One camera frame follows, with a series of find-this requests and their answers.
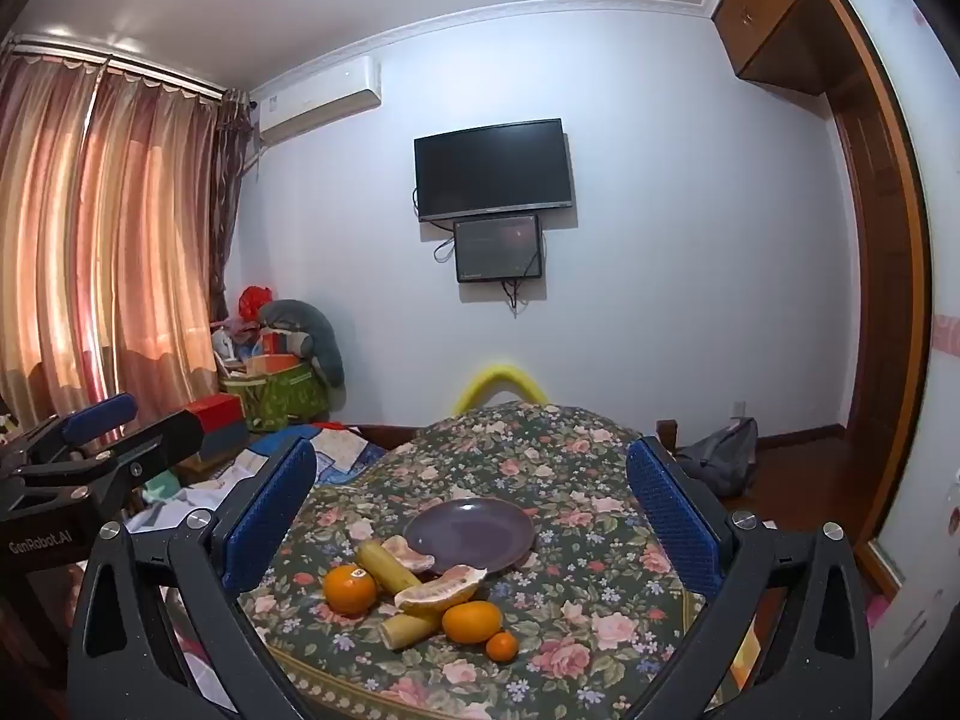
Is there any wooden door frame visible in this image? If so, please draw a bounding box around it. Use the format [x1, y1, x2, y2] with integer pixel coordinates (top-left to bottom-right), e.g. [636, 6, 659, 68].
[814, 0, 935, 601]

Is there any floral blanket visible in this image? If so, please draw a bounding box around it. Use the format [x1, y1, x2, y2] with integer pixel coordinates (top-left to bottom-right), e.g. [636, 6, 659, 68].
[236, 401, 758, 720]

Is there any red and grey box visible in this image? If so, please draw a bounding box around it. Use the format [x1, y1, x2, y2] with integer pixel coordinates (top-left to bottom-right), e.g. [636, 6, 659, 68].
[182, 394, 248, 458]

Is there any blue patchwork quilt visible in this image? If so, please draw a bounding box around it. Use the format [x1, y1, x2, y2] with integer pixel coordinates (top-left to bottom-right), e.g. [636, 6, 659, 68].
[247, 424, 391, 488]

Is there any pomelo slice back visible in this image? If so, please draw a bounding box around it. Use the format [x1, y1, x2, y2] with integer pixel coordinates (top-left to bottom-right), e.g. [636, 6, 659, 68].
[381, 535, 437, 575]

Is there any yellow banana half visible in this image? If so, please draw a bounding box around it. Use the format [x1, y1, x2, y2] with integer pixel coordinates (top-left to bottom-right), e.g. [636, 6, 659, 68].
[379, 606, 445, 651]

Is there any green box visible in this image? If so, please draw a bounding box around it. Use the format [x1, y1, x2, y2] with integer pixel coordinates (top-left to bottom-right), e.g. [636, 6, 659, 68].
[221, 360, 331, 432]

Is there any grey backpack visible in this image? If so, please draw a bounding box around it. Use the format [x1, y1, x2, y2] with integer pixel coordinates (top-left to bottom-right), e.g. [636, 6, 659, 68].
[679, 416, 760, 497]

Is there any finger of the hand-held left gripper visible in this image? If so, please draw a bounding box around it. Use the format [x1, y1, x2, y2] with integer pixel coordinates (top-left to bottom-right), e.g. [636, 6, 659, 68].
[15, 406, 206, 500]
[0, 392, 140, 475]

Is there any red bag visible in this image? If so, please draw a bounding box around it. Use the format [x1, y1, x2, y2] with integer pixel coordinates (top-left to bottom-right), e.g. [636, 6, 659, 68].
[238, 285, 275, 323]

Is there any brown curtain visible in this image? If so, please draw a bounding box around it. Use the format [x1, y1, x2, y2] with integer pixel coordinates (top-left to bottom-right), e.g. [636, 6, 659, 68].
[206, 88, 256, 325]

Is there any small black monitor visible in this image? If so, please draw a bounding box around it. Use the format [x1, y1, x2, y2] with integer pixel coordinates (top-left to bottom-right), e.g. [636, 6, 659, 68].
[453, 214, 543, 284]

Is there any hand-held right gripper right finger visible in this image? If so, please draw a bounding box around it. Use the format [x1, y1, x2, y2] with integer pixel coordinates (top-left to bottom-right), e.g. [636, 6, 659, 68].
[626, 433, 875, 720]

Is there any purple plate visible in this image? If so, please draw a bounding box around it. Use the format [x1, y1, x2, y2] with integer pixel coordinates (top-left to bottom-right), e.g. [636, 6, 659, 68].
[403, 497, 538, 575]

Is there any white cloth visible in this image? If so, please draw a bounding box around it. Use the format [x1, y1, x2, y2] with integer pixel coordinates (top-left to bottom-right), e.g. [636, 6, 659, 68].
[124, 457, 260, 541]

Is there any peach curtain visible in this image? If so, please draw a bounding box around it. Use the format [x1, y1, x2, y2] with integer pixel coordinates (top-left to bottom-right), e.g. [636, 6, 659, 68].
[0, 52, 222, 437]

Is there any orange with green stem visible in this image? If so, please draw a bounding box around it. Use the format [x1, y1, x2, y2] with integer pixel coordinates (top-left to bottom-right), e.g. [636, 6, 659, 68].
[323, 565, 377, 616]

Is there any white air conditioner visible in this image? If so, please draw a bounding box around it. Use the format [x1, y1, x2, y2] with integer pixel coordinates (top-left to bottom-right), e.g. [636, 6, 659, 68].
[251, 55, 382, 147]

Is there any black wall television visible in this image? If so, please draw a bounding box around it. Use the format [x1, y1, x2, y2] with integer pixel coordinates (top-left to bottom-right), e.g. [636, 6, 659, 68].
[414, 118, 575, 224]

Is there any wooden overhead cabinet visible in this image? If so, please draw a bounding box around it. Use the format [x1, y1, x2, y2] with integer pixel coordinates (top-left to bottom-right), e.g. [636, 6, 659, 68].
[711, 0, 856, 96]

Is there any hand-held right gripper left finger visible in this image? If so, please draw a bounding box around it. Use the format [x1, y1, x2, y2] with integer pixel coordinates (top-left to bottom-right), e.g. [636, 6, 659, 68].
[71, 436, 317, 720]

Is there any large orange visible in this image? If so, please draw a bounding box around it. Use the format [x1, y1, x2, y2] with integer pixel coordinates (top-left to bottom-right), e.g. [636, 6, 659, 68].
[441, 600, 503, 645]

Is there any yellow sugarcane piece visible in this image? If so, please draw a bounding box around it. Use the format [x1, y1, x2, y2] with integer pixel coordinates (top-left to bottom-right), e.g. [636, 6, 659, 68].
[355, 540, 423, 595]

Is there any white sliding door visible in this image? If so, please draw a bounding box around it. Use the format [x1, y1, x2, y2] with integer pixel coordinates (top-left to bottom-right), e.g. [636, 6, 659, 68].
[836, 0, 960, 661]

